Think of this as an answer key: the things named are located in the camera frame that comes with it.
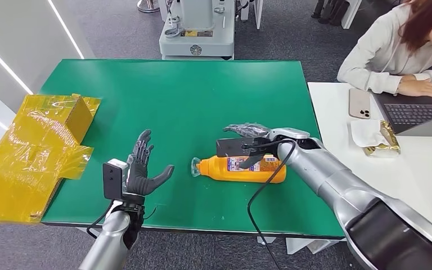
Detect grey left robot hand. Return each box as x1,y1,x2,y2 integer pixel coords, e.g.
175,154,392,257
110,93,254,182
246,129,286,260
126,129,175,196

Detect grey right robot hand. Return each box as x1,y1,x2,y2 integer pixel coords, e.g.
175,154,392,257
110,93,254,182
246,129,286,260
223,123,276,170

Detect orange plastic bottle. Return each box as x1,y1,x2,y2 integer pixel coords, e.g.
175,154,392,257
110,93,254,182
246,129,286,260
191,154,287,184

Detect yellow taped cardboard box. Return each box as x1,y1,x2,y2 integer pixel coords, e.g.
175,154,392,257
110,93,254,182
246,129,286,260
0,93,102,224

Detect beige smartphone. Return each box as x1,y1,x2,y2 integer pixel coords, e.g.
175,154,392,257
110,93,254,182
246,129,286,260
348,88,371,120

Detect white paper napkin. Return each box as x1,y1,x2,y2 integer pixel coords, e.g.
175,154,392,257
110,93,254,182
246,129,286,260
350,119,388,149

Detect white furniture panel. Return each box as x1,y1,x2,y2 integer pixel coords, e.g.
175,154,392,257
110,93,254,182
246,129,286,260
240,0,264,30

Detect gold foil wrapper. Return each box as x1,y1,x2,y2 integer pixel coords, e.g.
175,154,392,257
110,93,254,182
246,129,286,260
363,120,402,158

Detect dark legs and shoes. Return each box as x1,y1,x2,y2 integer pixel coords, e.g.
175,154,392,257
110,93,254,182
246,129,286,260
310,0,350,27

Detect person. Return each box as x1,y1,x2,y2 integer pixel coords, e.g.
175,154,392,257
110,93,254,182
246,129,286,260
337,0,432,100

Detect white desk leg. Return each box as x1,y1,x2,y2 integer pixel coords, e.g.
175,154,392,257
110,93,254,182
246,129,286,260
340,0,363,30

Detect chrome stand base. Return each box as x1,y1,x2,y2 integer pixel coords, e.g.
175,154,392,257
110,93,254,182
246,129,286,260
137,0,161,14

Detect dark grey laptop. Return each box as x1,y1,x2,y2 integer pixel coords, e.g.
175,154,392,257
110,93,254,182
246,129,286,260
372,88,432,137

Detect person's hand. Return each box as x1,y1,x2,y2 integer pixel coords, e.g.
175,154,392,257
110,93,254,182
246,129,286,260
398,78,432,99

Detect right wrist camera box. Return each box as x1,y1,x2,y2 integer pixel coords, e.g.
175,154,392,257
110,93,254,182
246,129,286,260
215,137,267,159

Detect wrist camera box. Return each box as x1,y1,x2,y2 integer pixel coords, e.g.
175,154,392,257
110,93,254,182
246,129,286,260
215,137,267,159
102,159,129,201

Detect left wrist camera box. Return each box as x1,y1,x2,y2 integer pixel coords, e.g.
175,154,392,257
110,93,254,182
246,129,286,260
102,159,129,201

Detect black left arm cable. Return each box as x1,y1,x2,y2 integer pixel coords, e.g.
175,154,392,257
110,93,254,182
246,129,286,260
86,200,115,239

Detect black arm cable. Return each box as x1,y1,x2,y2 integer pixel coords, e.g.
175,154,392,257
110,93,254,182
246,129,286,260
242,138,298,270
86,200,115,239

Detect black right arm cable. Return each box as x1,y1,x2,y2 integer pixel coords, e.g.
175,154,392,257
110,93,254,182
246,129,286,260
242,138,298,270

